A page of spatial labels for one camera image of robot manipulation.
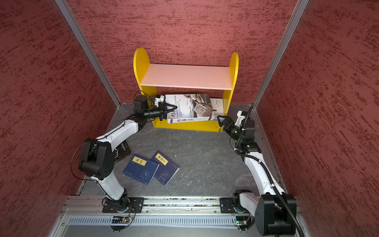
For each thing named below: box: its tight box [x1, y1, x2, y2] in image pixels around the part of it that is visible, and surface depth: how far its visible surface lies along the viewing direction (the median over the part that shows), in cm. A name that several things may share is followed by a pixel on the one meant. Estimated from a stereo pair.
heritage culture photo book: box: [165, 93, 216, 124], surface depth 83 cm
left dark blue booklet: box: [122, 153, 160, 187], surface depth 87 cm
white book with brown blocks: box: [209, 98, 225, 117], surface depth 99 cm
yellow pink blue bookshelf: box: [133, 47, 240, 133], surface depth 81 cm
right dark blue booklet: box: [151, 150, 181, 187], surface depth 87 cm
